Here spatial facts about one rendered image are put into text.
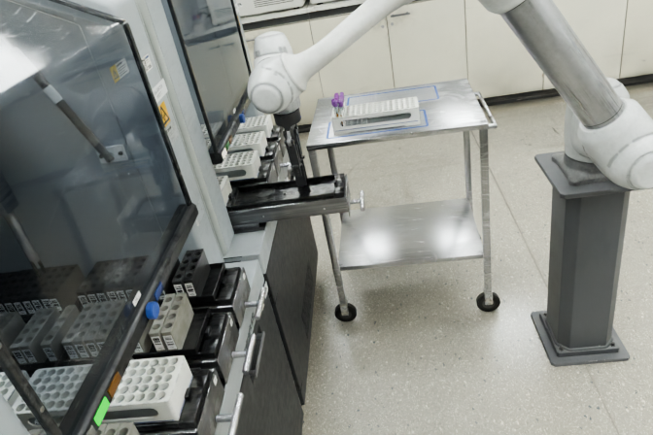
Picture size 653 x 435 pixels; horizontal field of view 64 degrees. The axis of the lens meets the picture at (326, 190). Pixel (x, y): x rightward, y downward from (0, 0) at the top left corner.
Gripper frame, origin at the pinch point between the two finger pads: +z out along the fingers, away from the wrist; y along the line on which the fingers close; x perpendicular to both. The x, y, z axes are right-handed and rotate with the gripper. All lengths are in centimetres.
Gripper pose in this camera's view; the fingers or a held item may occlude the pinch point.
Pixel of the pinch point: (299, 173)
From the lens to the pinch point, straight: 156.2
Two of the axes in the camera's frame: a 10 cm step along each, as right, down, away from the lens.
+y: -0.4, 5.1, -8.6
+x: 9.8, -1.3, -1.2
